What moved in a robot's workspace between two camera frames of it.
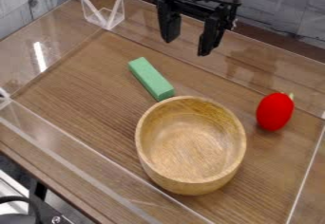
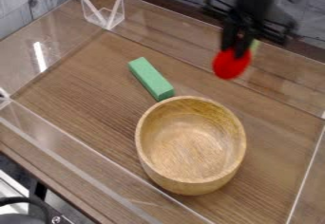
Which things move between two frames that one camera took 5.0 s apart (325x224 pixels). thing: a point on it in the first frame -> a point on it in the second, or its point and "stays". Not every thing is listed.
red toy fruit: x=274 y=111 -> x=230 y=66
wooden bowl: x=190 y=143 stays
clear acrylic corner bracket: x=103 y=17 stays
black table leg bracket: x=42 y=213 stays
